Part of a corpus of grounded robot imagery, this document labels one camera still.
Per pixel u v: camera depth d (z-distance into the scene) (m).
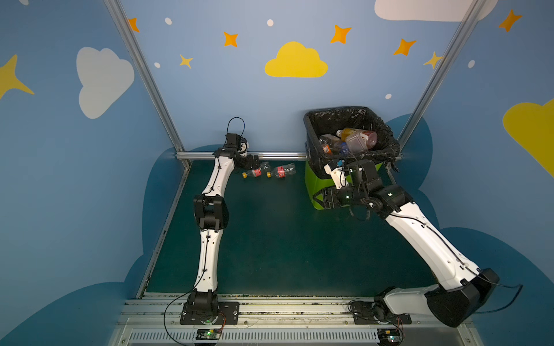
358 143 0.80
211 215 0.68
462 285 0.39
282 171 1.12
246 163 0.95
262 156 1.32
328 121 0.93
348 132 0.91
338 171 0.65
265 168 1.15
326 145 0.85
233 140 0.86
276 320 0.73
